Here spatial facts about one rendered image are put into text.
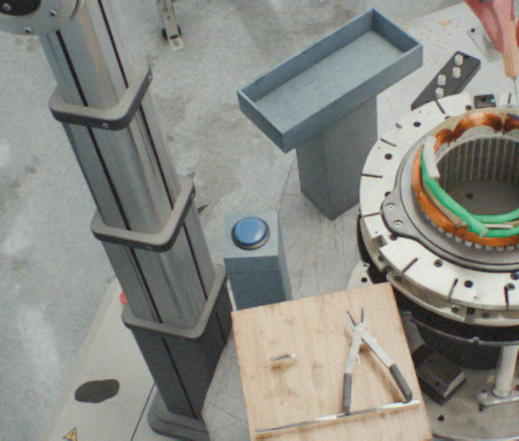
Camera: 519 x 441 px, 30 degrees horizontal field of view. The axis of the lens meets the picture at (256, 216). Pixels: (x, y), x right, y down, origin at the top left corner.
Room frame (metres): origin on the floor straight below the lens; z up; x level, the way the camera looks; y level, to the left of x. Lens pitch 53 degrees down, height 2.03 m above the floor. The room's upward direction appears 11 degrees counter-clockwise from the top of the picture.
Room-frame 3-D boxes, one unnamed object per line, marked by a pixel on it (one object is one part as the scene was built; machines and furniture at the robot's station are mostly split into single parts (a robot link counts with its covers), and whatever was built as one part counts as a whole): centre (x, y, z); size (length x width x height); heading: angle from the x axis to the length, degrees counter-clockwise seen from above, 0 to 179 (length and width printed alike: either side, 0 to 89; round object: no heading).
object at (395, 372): (0.45, -0.12, 1.09); 0.04 x 0.01 x 0.02; 14
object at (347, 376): (0.45, -0.06, 1.09); 0.04 x 0.01 x 0.02; 164
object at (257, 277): (0.72, 0.01, 0.91); 0.07 x 0.07 x 0.25; 80
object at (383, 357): (0.49, -0.10, 1.09); 0.06 x 0.01 x 0.01; 24
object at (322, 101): (0.95, -0.14, 0.92); 0.25 x 0.11 x 0.28; 117
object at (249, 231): (0.72, 0.01, 1.04); 0.04 x 0.04 x 0.01
